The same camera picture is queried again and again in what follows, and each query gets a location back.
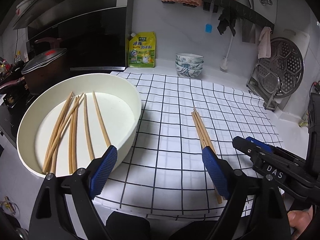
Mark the steel dish rack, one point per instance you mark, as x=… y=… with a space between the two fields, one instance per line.
x=265 y=84

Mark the yellow green seasoning pouch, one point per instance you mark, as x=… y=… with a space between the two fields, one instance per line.
x=142 y=50

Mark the cream round basin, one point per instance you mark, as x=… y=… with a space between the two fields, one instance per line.
x=120 y=106

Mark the pink hanging towel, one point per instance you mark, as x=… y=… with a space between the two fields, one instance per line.
x=264 y=46

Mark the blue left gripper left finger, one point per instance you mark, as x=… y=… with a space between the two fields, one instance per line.
x=101 y=170

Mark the black range hood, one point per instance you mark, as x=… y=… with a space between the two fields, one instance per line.
x=95 y=33

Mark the white hanging brush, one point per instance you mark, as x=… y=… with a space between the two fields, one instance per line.
x=223 y=63

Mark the stacked patterned ceramic bowls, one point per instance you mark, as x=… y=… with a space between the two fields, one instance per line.
x=189 y=65

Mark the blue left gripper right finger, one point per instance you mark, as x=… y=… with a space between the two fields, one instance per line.
x=211 y=163

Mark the steel kettle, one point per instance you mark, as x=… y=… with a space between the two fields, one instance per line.
x=18 y=233

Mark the red handled frying pan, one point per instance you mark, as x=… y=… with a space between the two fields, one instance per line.
x=4 y=88

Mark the black gas stove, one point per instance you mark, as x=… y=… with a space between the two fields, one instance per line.
x=11 y=117

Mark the round steel steamer plate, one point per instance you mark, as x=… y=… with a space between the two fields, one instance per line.
x=287 y=62

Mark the white black checkered cloth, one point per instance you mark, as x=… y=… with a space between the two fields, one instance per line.
x=163 y=175

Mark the black wall rail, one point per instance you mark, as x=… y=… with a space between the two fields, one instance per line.
x=246 y=11

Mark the person's right hand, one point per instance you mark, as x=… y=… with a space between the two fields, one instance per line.
x=299 y=220

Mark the brown pot with lid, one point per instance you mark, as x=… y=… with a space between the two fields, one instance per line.
x=45 y=70

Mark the black hanging rag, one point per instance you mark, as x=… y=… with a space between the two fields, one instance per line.
x=227 y=19

